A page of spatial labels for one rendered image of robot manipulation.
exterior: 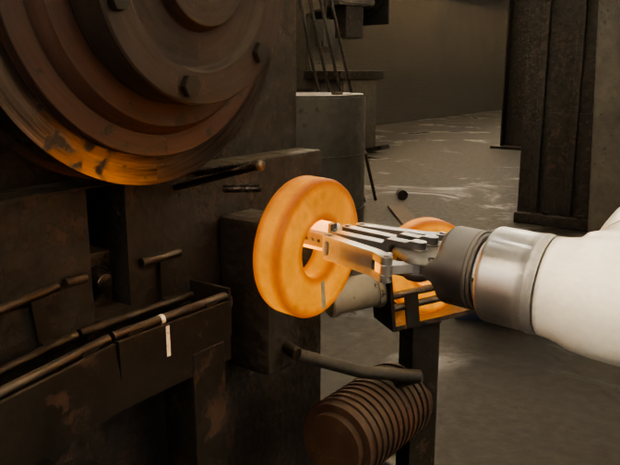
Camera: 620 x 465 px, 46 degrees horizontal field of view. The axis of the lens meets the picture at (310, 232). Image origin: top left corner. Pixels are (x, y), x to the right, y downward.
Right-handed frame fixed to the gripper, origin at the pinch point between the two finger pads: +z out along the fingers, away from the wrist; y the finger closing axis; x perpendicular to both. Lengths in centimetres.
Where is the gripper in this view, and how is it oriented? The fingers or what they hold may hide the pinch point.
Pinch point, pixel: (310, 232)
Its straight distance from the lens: 78.4
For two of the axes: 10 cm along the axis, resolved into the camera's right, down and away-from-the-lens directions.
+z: -8.1, -1.8, 5.6
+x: 0.4, -9.7, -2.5
